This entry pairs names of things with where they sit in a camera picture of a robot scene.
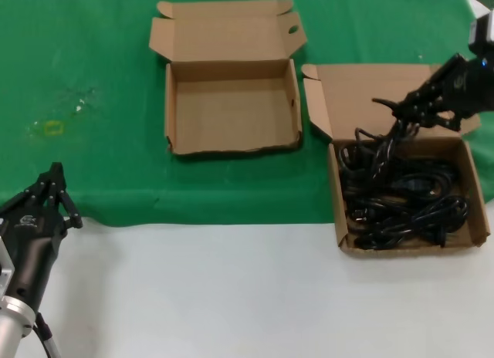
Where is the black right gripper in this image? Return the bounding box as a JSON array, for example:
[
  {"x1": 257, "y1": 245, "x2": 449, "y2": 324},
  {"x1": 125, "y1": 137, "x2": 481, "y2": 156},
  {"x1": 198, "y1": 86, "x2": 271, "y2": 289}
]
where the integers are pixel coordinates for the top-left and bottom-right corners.
[{"x1": 393, "y1": 52, "x2": 494, "y2": 133}]

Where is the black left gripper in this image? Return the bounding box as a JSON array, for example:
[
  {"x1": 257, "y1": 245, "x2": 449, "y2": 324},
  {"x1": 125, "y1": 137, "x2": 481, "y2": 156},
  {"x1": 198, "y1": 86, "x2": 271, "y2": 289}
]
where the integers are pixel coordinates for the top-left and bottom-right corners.
[{"x1": 0, "y1": 162, "x2": 84, "y2": 311}]

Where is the black power cable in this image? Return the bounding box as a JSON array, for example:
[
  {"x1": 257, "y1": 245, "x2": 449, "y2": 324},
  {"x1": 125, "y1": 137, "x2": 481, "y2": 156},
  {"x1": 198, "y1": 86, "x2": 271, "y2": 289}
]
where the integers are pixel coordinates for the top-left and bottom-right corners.
[
  {"x1": 338, "y1": 141, "x2": 371, "y2": 189},
  {"x1": 347, "y1": 195, "x2": 471, "y2": 252},
  {"x1": 353, "y1": 97, "x2": 421, "y2": 181},
  {"x1": 343, "y1": 160, "x2": 462, "y2": 207}
]

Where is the cardboard box with round hole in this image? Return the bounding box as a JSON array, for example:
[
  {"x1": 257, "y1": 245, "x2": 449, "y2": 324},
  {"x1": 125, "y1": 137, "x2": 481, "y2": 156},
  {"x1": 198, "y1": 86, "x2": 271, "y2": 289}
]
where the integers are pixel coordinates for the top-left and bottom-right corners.
[{"x1": 148, "y1": 0, "x2": 309, "y2": 157}]

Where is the green tablecloth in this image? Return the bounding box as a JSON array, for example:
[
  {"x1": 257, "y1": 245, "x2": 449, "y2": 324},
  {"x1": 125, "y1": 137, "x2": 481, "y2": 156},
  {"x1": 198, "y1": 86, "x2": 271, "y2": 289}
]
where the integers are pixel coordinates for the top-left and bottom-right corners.
[{"x1": 0, "y1": 0, "x2": 494, "y2": 228}]

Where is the white sheet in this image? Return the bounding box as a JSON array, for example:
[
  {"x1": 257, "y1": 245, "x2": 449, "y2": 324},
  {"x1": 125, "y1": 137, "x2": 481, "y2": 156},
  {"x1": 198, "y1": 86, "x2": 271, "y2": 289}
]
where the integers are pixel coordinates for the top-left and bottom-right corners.
[{"x1": 465, "y1": 0, "x2": 488, "y2": 16}]

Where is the cardboard box holding cables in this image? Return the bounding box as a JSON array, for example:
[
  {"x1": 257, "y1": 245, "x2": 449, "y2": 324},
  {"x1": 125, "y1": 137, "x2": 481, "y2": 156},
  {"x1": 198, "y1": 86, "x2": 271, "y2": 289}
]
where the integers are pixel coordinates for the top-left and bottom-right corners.
[{"x1": 300, "y1": 63, "x2": 492, "y2": 258}]

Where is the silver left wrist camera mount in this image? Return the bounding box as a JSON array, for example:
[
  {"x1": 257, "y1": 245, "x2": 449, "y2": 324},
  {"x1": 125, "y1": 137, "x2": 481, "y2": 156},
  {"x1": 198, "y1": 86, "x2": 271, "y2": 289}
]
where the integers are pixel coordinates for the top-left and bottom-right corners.
[{"x1": 0, "y1": 234, "x2": 17, "y2": 296}]

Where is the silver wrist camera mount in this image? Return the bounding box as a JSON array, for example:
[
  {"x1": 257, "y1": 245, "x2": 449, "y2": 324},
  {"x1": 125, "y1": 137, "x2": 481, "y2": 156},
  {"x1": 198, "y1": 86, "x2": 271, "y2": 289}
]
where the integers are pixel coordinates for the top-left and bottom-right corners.
[
  {"x1": 0, "y1": 234, "x2": 17, "y2": 296},
  {"x1": 466, "y1": 8, "x2": 494, "y2": 59}
]

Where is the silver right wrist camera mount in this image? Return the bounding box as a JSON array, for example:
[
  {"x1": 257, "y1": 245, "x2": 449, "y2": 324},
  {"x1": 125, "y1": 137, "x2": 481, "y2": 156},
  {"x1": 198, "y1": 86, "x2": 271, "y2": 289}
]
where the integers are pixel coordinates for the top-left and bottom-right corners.
[{"x1": 466, "y1": 8, "x2": 494, "y2": 59}]

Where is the left arm cable silver connector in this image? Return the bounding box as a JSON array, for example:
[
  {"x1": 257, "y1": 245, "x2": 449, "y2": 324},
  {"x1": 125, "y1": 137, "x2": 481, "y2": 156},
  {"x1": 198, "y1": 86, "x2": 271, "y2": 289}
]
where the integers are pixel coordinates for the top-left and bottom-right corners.
[{"x1": 36, "y1": 312, "x2": 62, "y2": 358}]

